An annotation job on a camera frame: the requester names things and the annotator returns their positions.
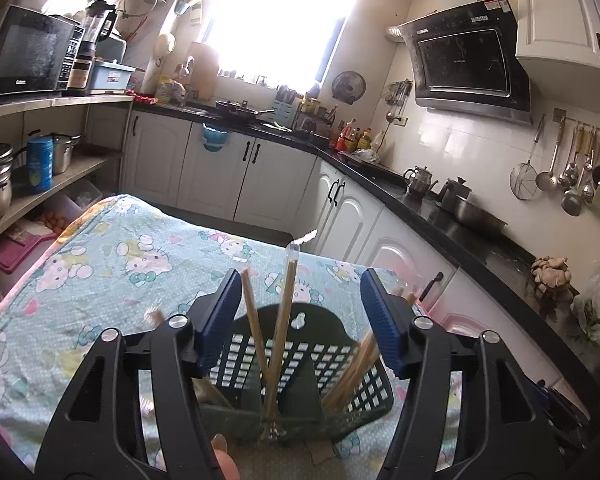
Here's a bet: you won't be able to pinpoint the wooden cutting board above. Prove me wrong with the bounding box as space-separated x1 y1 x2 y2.
186 41 221 102

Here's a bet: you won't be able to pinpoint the cartoon printed blanket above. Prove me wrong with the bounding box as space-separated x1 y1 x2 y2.
0 194 463 480

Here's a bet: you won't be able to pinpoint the dark kettle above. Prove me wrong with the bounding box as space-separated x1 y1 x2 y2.
436 176 473 213

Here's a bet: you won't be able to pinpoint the dark green utensil holder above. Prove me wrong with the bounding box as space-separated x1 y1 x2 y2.
192 302 396 448

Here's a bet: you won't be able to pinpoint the blue hanging bin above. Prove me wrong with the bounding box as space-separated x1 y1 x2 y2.
201 122 231 153

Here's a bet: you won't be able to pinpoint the steel pot with lid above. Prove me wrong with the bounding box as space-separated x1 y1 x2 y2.
50 132 83 175

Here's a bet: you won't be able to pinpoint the black blender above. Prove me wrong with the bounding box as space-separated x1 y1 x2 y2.
69 0 118 97

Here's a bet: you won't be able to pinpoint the black kitchen counter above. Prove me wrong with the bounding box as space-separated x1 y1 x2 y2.
132 100 600 421

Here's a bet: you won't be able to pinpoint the white kitchen cabinets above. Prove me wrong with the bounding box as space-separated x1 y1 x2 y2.
122 107 581 411

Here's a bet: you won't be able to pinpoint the white wall cabinet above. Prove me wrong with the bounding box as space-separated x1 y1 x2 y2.
515 0 600 73

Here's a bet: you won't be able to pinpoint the person's left hand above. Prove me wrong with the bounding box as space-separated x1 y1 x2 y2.
212 434 241 480

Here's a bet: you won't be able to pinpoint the row of hanging utensils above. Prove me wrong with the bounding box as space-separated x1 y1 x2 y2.
535 120 600 218

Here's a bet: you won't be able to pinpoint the stone kitchen shelf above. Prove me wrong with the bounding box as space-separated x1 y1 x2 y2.
0 92 136 261

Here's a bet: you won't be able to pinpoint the wire mesh strainer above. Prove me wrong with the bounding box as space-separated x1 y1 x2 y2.
510 115 546 202

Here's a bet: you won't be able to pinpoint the steel kettle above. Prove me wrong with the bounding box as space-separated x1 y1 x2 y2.
403 165 438 198

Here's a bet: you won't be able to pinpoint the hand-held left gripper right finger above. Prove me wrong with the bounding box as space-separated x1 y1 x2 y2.
361 268 568 480

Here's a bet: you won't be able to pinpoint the cluster of mushrooms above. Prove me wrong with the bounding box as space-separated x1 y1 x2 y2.
530 255 573 306

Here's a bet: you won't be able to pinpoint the clear container of oranges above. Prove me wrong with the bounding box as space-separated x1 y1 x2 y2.
37 180 103 236

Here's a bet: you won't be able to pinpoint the group of sauce bottles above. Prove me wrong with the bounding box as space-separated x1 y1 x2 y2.
332 117 387 155

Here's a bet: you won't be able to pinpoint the pink plastic bin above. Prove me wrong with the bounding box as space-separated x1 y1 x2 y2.
0 232 58 275

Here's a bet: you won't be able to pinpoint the light blue plastic box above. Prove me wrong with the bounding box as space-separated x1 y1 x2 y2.
91 59 137 93

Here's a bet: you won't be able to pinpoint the bright kitchen window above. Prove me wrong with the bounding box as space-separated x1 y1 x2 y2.
202 0 366 86

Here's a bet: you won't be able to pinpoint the knife block with knives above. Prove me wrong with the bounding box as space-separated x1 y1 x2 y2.
272 86 298 128

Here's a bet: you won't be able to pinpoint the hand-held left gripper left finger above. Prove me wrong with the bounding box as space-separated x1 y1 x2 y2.
32 268 242 480

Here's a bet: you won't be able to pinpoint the black microwave oven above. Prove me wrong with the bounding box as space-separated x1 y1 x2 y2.
0 5 83 108

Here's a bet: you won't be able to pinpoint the black frying pan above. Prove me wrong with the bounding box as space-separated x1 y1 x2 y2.
215 100 276 122

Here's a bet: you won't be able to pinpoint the bamboo chopstick pair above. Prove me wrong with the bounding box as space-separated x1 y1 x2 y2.
239 266 272 386
392 285 421 308
322 330 381 413
260 230 317 443

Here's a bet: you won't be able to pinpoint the small round wall fan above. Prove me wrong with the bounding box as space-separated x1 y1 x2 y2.
331 71 367 106

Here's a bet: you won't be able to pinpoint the black range hood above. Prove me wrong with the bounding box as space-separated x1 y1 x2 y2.
397 0 533 126

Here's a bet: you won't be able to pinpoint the steel mixing bowl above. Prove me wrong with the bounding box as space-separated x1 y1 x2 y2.
452 195 508 238

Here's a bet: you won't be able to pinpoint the blue tin can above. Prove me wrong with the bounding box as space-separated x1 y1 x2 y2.
26 135 54 193

